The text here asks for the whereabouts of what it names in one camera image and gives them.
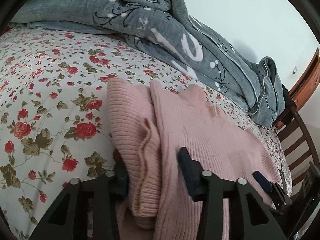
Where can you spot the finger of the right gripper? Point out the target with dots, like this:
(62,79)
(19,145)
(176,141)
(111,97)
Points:
(265,184)

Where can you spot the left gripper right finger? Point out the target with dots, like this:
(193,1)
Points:
(233,204)

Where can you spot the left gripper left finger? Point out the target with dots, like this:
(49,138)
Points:
(67,217)

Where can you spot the pink knit sweater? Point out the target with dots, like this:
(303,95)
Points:
(149,125)

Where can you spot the floral bed sheet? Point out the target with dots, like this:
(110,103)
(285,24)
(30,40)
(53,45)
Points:
(53,113)

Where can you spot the orange wooden door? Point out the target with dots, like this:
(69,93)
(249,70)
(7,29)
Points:
(303,89)

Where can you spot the grey floral quilt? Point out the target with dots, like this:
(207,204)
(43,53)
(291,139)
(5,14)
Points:
(164,30)

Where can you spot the black garment on rail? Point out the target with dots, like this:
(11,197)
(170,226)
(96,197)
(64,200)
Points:
(287,98)

